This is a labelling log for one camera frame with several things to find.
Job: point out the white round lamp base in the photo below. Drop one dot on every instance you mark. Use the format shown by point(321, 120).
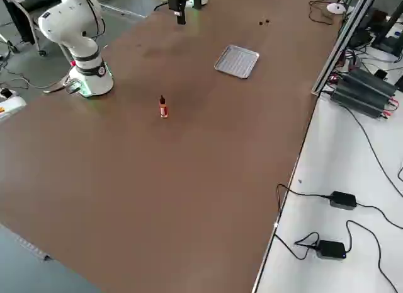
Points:
point(335, 8)

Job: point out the orange oil bottle black cap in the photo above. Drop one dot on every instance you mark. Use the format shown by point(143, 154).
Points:
point(163, 110)

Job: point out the black power adapter blue light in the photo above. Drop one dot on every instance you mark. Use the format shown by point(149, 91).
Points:
point(330, 249)

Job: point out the dark grey power supply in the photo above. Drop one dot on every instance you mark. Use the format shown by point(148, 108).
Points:
point(359, 101)
point(371, 80)

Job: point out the black monitor stand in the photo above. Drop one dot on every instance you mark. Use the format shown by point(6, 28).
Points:
point(382, 37)

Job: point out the white control box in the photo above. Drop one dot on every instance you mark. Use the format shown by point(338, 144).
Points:
point(11, 107)

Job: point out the aluminium frame post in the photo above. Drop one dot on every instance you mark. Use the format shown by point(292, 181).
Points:
point(333, 50)

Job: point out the grey metal edge bracket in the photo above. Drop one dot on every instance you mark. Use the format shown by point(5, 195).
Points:
point(34, 250)

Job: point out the silver ribbed metal tray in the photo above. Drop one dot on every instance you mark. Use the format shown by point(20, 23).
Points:
point(236, 63)

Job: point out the grey office chair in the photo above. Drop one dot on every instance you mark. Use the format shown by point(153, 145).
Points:
point(19, 19)

